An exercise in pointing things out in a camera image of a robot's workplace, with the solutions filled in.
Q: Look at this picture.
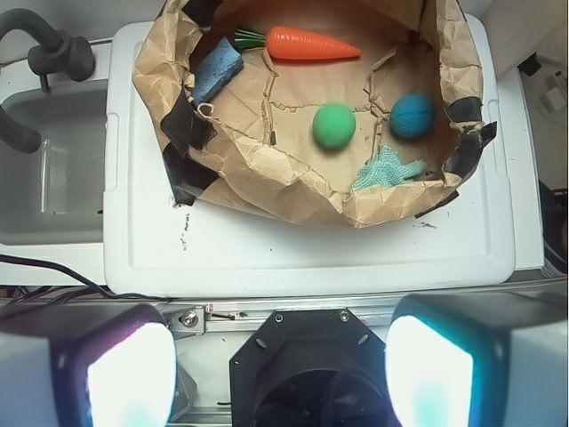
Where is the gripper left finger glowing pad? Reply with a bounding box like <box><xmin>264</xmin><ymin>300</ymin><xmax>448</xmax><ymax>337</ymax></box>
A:
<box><xmin>1</xmin><ymin>303</ymin><xmax>176</xmax><ymax>426</ymax></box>

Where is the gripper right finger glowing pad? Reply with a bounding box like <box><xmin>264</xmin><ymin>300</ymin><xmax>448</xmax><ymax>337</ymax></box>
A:
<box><xmin>385</xmin><ymin>291</ymin><xmax>568</xmax><ymax>426</ymax></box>

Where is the teal blue cloth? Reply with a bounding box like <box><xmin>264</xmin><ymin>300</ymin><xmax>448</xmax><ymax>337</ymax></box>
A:
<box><xmin>350</xmin><ymin>144</ymin><xmax>428</xmax><ymax>191</ymax></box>

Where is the grey sink basin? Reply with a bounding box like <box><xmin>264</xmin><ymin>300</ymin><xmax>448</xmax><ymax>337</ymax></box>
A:
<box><xmin>1</xmin><ymin>80</ymin><xmax>108</xmax><ymax>246</ymax></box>

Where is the blue ball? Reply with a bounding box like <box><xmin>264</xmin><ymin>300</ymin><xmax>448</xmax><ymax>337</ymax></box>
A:
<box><xmin>390</xmin><ymin>94</ymin><xmax>435</xmax><ymax>139</ymax></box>

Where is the crumpled brown paper bag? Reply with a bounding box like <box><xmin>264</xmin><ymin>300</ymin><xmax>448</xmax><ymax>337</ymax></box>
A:
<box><xmin>132</xmin><ymin>1</ymin><xmax>496</xmax><ymax>228</ymax></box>

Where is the green ball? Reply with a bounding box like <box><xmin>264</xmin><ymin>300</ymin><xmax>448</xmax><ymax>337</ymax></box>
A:
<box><xmin>312</xmin><ymin>103</ymin><xmax>357</xmax><ymax>151</ymax></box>

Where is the dark grey faucet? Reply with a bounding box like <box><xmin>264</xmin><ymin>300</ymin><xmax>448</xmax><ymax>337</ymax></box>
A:
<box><xmin>1</xmin><ymin>8</ymin><xmax>96</xmax><ymax>154</ymax></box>

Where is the blue sponge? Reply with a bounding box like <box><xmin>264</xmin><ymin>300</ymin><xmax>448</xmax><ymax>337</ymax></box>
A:
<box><xmin>191</xmin><ymin>37</ymin><xmax>244</xmax><ymax>105</ymax></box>

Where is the orange toy carrot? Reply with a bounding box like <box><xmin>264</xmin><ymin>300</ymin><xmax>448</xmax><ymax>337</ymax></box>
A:
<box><xmin>234</xmin><ymin>26</ymin><xmax>361</xmax><ymax>61</ymax></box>

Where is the black cable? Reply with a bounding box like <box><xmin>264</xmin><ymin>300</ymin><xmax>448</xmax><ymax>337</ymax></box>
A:
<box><xmin>0</xmin><ymin>254</ymin><xmax>168</xmax><ymax>303</ymax></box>

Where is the aluminium frame rail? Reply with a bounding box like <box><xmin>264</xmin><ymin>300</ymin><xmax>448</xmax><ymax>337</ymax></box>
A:
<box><xmin>148</xmin><ymin>277</ymin><xmax>568</xmax><ymax>336</ymax></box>

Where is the black octagonal mount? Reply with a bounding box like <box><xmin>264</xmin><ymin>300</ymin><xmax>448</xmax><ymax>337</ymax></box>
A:
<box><xmin>229</xmin><ymin>309</ymin><xmax>399</xmax><ymax>426</ymax></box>

